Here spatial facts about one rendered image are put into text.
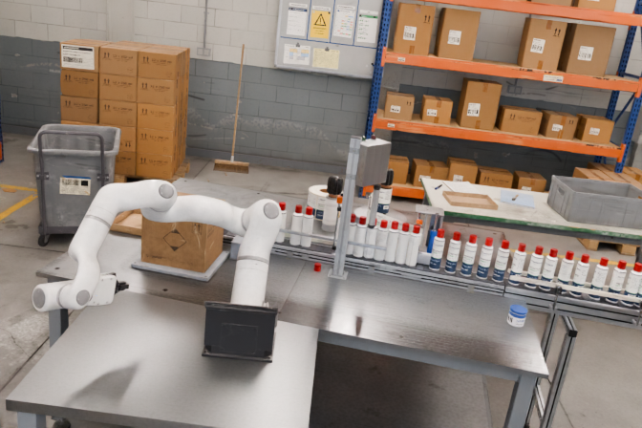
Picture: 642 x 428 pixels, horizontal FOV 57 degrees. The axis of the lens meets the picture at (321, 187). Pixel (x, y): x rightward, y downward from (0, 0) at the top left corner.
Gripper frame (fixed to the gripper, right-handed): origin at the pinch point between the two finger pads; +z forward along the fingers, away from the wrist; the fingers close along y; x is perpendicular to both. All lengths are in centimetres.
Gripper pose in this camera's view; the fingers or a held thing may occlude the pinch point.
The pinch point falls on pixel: (121, 286)
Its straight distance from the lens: 219.2
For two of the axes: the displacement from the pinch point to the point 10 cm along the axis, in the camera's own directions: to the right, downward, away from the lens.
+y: 2.0, -9.7, -0.9
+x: -8.4, -2.2, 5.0
